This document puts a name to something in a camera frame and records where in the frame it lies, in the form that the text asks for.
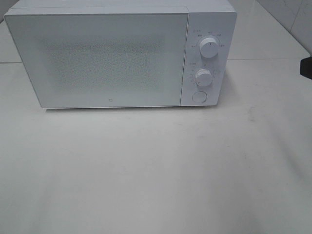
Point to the white microwave knob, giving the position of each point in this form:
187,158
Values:
203,77
209,46

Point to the white microwave oven body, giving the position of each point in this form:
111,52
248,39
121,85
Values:
205,17

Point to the round white door release button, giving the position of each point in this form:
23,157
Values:
199,97

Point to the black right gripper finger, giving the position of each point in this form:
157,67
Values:
306,67

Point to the white microwave door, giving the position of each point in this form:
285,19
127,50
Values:
95,61

